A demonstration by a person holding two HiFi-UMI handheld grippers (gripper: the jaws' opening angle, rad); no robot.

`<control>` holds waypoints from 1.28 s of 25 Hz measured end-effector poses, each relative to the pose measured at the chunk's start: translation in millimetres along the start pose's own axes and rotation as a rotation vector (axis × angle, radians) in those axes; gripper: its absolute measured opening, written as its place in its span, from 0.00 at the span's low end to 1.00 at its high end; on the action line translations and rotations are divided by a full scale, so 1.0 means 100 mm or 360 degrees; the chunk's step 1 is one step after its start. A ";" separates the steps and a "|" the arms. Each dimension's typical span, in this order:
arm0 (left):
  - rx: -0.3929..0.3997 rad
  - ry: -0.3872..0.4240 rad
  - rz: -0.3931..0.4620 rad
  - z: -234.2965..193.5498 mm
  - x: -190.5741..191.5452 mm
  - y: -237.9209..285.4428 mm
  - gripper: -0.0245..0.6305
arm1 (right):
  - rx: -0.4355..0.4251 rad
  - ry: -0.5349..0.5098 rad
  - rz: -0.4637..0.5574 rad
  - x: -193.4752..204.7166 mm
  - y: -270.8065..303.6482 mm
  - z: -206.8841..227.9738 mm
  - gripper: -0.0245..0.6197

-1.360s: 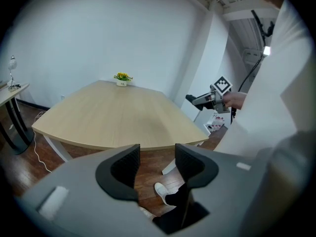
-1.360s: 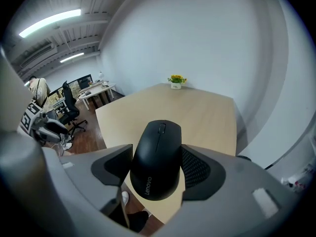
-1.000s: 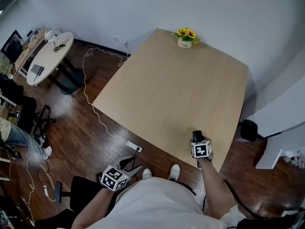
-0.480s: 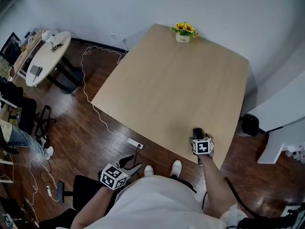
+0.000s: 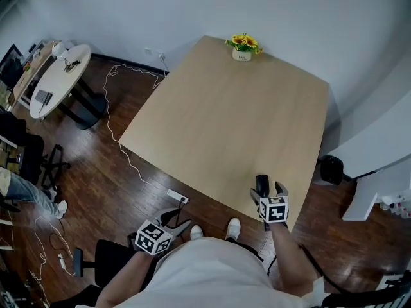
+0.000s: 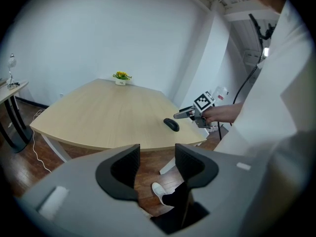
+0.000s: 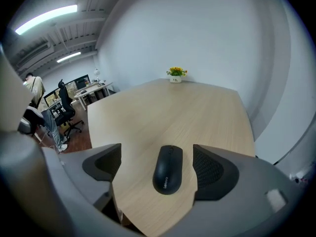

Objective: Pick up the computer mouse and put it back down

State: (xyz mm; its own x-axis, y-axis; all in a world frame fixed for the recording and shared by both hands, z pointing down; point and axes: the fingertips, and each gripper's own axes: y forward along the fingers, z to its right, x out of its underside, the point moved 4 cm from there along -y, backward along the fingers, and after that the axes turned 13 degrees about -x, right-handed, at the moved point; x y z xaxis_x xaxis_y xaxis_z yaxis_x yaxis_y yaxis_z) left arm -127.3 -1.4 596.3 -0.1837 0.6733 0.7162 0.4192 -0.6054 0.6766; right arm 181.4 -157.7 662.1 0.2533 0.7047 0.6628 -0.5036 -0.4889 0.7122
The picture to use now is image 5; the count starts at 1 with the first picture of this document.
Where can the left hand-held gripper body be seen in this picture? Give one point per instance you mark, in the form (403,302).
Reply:
(152,237)

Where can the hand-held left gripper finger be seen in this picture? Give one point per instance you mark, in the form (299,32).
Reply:
(183,227)
(170,214)

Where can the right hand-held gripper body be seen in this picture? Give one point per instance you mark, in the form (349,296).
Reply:
(276,212)

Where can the black computer mouse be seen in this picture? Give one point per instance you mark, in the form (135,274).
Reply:
(262,183)

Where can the person's left forearm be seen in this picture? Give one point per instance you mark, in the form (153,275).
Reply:
(123,281)

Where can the person's right forearm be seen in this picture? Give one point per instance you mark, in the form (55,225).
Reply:
(290,255)

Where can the person's white left shoe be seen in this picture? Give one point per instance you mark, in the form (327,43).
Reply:
(196,232)

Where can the person's white shoe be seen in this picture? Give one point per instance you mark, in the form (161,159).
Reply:
(196,232)
(233,228)

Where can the white power strip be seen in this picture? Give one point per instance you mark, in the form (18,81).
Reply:
(176,195)

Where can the person's white right shoe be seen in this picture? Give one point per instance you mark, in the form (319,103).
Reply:
(233,228)

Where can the black office chair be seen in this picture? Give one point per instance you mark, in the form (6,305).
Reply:
(106,261)

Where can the person's white shirt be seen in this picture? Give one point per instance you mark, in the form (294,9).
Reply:
(205,274)

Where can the black waste bin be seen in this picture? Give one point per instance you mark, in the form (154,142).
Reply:
(331,168)

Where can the white shelf unit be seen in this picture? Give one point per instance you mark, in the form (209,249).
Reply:
(379,184)

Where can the black swivel chair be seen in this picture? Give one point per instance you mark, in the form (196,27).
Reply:
(38,162)

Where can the sunflowers in white pot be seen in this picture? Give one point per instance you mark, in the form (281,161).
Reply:
(243,47)

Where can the round white table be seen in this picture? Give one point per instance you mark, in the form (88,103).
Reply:
(57,82)

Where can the bunch of small dark items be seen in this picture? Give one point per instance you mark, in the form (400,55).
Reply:
(71,66)

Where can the long wooden side desk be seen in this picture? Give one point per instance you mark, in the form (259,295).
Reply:
(30,72)

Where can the white round lamp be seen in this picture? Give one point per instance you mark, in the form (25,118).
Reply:
(59,49)

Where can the black monitor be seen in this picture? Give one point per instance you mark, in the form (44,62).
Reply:
(11,58)

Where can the white wall plug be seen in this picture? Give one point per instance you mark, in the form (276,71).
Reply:
(161,56)

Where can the white wall socket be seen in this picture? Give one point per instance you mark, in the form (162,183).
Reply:
(147,50)

